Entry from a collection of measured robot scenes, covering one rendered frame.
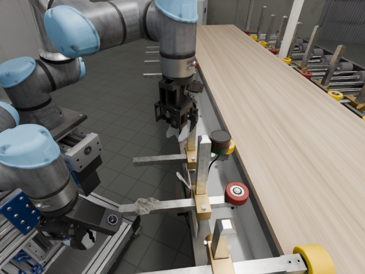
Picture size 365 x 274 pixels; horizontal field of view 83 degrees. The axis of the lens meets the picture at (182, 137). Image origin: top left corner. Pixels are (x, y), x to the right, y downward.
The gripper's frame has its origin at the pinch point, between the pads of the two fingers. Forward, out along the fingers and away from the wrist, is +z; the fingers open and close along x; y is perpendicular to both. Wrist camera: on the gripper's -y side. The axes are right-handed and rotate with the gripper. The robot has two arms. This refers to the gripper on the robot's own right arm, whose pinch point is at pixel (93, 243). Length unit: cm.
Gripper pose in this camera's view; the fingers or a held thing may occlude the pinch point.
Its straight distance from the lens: 63.6
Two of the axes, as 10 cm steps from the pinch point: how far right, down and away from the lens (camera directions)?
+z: -0.2, 7.8, 6.3
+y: -10.0, -0.5, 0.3
